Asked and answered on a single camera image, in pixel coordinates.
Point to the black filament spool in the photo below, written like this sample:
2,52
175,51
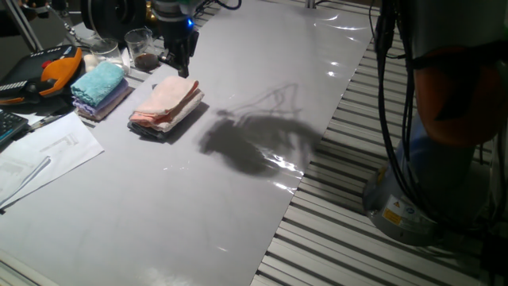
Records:
113,18

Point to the small printed paper sheet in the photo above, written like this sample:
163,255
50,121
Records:
20,175

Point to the white egg-shaped object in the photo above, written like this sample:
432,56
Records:
90,62

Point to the aluminium frame post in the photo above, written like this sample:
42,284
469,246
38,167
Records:
24,25
310,3

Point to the glass beaker with brown liquid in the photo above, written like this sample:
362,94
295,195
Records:
142,49

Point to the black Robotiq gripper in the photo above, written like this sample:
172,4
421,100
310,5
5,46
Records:
176,35

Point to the large white paper sheet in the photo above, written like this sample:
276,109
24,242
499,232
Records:
63,147

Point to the empty glass beaker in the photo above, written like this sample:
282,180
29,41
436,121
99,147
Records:
106,51

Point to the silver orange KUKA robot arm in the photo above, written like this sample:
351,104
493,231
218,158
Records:
436,178

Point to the mauve brown folded cloth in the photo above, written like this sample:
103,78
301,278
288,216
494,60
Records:
113,108

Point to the person's bare hand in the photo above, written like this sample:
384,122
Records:
31,8

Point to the purple folded cloth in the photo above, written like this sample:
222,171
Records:
105,101

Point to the dark grey cloth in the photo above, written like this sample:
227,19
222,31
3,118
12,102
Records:
145,132

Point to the orange black teach pendant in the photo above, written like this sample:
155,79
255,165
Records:
59,71

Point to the grey plastic table mat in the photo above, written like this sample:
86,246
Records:
178,198

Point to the teal fluffy folded cloth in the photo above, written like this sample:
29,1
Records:
97,81

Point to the pink cream cloth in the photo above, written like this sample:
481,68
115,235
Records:
166,103

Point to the silver pen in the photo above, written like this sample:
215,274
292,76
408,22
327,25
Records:
45,121

